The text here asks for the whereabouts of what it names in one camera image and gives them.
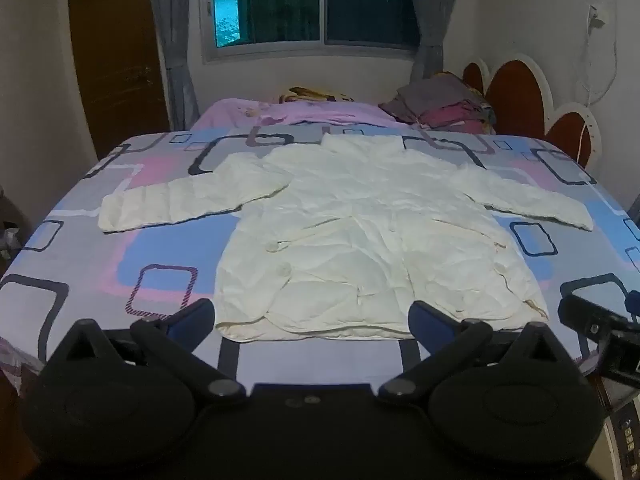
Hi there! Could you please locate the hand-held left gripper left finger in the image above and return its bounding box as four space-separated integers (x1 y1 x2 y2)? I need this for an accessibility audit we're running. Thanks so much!
47 298 247 404

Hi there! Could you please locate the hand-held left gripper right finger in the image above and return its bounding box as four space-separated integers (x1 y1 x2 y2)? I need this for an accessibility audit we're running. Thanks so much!
378 301 584 406

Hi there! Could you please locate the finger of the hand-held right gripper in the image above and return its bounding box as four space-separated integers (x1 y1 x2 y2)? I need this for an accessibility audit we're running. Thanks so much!
559 290 629 336

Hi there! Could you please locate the white puffer jacket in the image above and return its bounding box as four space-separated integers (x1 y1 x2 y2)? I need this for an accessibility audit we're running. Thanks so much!
98 132 595 343

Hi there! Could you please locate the beige appliance panel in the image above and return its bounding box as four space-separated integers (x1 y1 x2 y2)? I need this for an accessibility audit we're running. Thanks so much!
597 400 640 480

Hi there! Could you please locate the bed with patterned sheet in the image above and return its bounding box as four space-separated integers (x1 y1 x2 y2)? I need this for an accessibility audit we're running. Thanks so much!
0 127 640 411

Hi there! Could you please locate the maroon folded cloth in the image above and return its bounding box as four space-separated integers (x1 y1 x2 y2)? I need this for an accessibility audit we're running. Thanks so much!
417 102 496 133

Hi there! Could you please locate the grey folded cloth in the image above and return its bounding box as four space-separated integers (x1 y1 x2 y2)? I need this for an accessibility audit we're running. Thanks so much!
380 77 473 123

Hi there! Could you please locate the pink blanket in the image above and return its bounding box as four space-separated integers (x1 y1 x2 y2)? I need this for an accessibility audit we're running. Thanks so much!
192 97 406 133

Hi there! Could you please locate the brown flower-shaped headboard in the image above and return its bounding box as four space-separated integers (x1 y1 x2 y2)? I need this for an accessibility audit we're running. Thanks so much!
461 55 603 168

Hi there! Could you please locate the yellow patterned pillow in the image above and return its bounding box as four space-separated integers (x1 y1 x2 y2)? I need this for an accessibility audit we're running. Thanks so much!
277 86 353 103

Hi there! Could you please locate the brown wooden door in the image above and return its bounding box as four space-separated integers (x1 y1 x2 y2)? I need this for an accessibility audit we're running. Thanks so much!
67 0 171 161

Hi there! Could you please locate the grey curtain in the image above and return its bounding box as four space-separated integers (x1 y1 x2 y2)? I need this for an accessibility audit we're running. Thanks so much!
405 0 473 83
147 0 201 131

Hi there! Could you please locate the sliding glass window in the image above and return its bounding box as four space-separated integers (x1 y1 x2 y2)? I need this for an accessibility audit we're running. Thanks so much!
200 0 426 63

